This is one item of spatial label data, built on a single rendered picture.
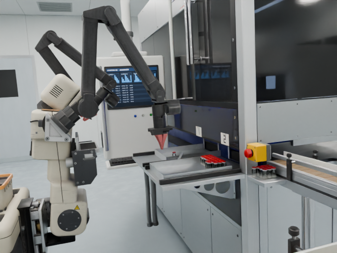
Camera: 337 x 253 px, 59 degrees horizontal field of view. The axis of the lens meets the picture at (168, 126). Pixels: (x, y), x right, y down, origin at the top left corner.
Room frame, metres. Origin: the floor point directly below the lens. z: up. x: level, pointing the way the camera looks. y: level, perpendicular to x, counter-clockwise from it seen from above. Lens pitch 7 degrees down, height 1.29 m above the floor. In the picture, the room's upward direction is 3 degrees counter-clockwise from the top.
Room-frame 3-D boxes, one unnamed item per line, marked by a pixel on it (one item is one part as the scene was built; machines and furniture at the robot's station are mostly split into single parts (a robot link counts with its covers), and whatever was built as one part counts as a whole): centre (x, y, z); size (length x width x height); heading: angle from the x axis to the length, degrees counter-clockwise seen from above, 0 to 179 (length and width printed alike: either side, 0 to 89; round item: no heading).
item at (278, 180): (1.27, -0.43, 0.87); 0.14 x 0.13 x 0.02; 107
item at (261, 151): (1.28, -0.39, 0.99); 0.08 x 0.07 x 0.07; 107
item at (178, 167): (1.45, -0.09, 0.90); 0.34 x 0.26 x 0.04; 107
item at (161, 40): (2.54, 0.02, 1.50); 0.49 x 0.01 x 0.59; 17
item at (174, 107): (1.35, 0.00, 1.23); 0.11 x 0.09 x 0.12; 109
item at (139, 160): (1.62, -0.08, 0.87); 0.70 x 0.48 x 0.02; 17
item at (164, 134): (1.33, 0.05, 1.07); 0.07 x 0.07 x 0.09; 17
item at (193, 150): (1.81, -0.10, 0.90); 0.34 x 0.26 x 0.04; 107
